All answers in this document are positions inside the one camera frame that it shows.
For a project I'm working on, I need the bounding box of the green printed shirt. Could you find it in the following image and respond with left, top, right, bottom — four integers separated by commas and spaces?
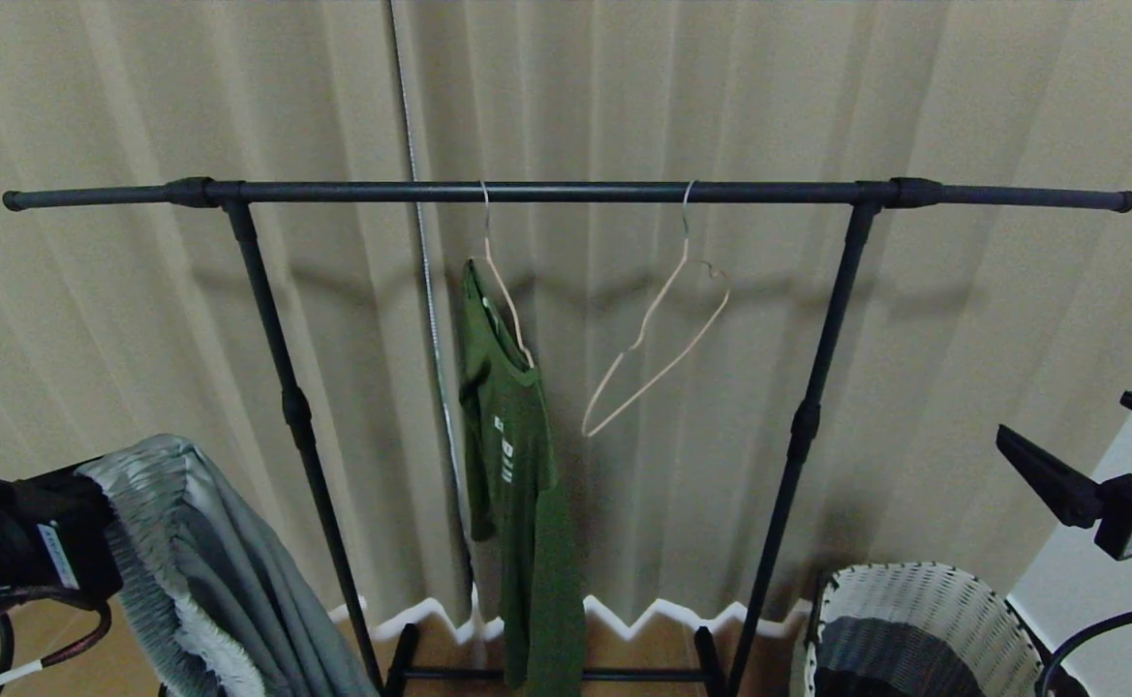
457, 259, 588, 697

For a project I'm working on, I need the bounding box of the pink clothes hanger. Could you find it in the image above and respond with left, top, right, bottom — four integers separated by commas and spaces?
478, 182, 535, 369
580, 181, 731, 439

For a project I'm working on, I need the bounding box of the black clothes rack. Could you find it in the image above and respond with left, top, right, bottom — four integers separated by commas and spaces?
2, 177, 1132, 697

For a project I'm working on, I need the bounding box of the beige curtain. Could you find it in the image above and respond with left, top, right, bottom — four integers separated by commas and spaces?
0, 0, 1132, 640

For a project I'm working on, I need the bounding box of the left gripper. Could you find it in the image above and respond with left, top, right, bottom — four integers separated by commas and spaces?
0, 465, 126, 627

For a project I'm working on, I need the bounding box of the white laundry basket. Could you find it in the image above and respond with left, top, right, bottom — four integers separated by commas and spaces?
793, 561, 1051, 697

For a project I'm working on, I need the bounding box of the pale grey garment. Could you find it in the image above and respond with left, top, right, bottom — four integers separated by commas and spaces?
76, 434, 378, 697

